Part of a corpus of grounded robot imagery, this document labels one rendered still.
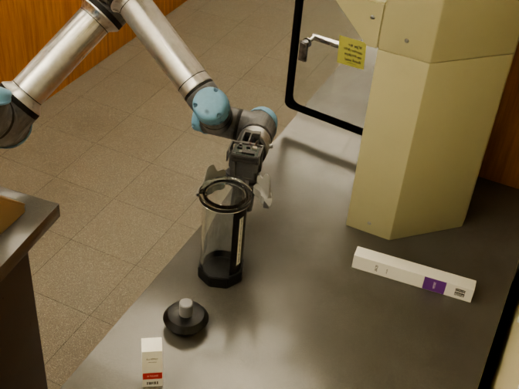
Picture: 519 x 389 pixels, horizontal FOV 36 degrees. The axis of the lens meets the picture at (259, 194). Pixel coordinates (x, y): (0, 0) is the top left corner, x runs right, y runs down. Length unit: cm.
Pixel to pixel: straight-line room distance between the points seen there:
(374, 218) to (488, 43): 48
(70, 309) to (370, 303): 152
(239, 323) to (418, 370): 37
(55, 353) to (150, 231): 71
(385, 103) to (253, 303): 51
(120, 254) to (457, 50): 189
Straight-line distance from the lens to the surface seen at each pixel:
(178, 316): 161
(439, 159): 181
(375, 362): 162
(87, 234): 330
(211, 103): 168
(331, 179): 205
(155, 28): 176
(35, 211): 193
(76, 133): 388
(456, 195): 191
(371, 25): 164
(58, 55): 193
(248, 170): 167
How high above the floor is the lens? 215
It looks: 38 degrees down
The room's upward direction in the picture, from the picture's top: 5 degrees clockwise
